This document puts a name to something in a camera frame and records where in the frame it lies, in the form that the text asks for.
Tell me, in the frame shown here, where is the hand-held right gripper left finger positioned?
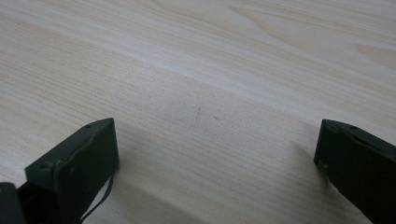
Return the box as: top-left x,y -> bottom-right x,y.
24,117 -> 120,224

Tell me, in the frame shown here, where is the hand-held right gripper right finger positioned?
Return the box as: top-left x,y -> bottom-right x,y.
313,119 -> 396,224

